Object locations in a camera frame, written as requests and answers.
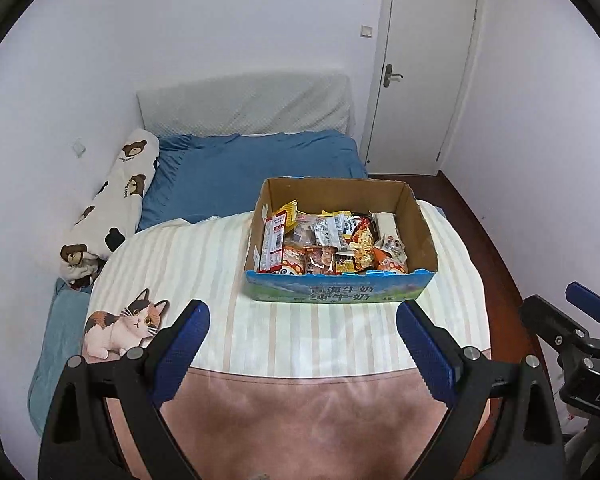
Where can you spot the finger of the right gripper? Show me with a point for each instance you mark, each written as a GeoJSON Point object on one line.
{"type": "Point", "coordinates": [550, 324]}
{"type": "Point", "coordinates": [584, 299]}

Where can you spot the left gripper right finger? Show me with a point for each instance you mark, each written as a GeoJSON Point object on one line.
{"type": "Point", "coordinates": [525, 442]}

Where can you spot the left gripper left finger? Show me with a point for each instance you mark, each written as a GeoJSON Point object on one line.
{"type": "Point", "coordinates": [79, 440]}

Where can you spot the orange panda snack packet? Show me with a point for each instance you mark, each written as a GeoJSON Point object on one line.
{"type": "Point", "coordinates": [390, 255]}

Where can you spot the white wafer packet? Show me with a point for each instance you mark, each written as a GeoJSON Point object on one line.
{"type": "Point", "coordinates": [387, 231]}

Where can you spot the Korean cheese noodle packet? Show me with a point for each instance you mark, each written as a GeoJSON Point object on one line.
{"type": "Point", "coordinates": [362, 245]}

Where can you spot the silver white snack packet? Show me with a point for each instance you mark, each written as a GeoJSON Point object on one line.
{"type": "Point", "coordinates": [328, 231]}

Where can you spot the red white spicy strip packet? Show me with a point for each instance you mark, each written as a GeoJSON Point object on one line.
{"type": "Point", "coordinates": [272, 248]}

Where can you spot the yellow snack bag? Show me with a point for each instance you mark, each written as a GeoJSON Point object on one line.
{"type": "Point", "coordinates": [290, 212]}

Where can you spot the clear yellow cracker packet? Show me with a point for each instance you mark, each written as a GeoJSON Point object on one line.
{"type": "Point", "coordinates": [302, 234]}

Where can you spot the bear print long pillow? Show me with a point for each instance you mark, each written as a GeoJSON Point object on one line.
{"type": "Point", "coordinates": [113, 215]}

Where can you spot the brown snack packet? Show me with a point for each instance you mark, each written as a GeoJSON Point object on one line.
{"type": "Point", "coordinates": [320, 260]}

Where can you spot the cardboard milk box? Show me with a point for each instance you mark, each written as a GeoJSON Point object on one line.
{"type": "Point", "coordinates": [350, 200]}

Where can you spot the blue bed sheet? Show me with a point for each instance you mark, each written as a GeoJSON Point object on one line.
{"type": "Point", "coordinates": [196, 178]}

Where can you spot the white door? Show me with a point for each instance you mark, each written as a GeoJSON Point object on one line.
{"type": "Point", "coordinates": [432, 44]}

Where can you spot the grey padded headboard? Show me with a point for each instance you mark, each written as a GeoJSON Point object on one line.
{"type": "Point", "coordinates": [250, 104]}

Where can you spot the wall socket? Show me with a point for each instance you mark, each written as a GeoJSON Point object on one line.
{"type": "Point", "coordinates": [78, 148]}

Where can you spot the door handle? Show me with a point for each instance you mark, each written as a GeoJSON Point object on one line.
{"type": "Point", "coordinates": [390, 75]}

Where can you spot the wall light switch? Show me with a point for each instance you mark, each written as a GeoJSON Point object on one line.
{"type": "Point", "coordinates": [366, 32]}

